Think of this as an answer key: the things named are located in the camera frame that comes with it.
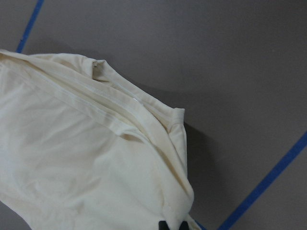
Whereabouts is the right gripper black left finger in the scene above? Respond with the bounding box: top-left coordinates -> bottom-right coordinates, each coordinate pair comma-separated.
158,221 -> 169,230

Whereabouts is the beige long sleeve shirt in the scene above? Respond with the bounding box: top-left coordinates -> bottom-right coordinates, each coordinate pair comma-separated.
0,50 -> 200,230

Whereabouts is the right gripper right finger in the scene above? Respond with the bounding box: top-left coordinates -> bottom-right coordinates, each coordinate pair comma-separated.
179,221 -> 189,230

